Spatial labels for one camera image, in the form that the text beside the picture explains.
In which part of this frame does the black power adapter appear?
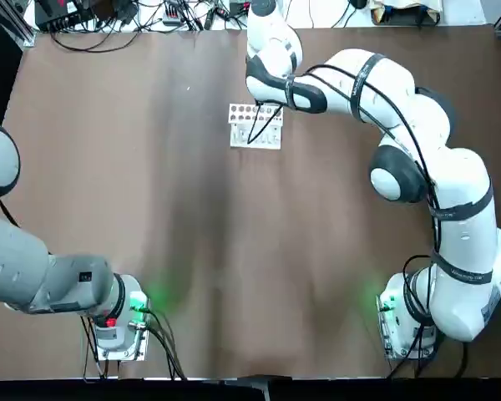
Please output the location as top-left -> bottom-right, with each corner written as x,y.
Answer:
92,0 -> 138,23

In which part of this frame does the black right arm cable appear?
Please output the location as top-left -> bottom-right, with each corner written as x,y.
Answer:
245,62 -> 443,268

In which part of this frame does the white test tube rack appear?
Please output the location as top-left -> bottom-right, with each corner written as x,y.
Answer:
226,103 -> 286,150

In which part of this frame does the black computer box red logo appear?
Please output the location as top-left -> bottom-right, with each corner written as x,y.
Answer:
35,0 -> 95,33

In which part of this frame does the beige printed bag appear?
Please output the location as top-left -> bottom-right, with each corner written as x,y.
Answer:
370,0 -> 442,27

